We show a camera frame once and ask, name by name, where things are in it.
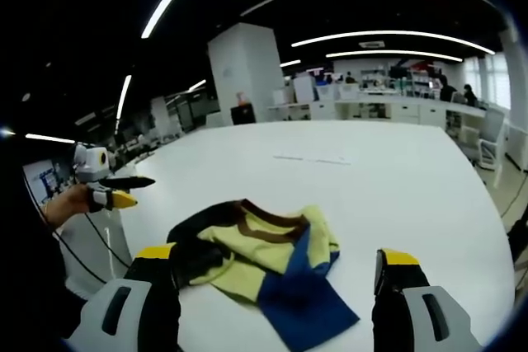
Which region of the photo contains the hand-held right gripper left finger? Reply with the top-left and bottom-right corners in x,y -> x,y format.
67,242 -> 183,352

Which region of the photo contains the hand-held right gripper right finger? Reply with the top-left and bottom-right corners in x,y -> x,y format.
370,247 -> 483,352

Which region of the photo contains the yellow blue black garment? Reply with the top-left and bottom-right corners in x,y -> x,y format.
166,198 -> 361,352

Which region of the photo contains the person's left hand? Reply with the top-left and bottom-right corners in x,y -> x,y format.
44,182 -> 104,230

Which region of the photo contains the white office chair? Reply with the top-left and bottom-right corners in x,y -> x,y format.
474,105 -> 507,189

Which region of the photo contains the long white counter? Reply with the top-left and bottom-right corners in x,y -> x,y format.
267,92 -> 490,127

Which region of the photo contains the black cable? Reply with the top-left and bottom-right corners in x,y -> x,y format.
52,210 -> 134,285

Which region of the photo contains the wall screen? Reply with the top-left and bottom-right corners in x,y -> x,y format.
22,157 -> 80,205

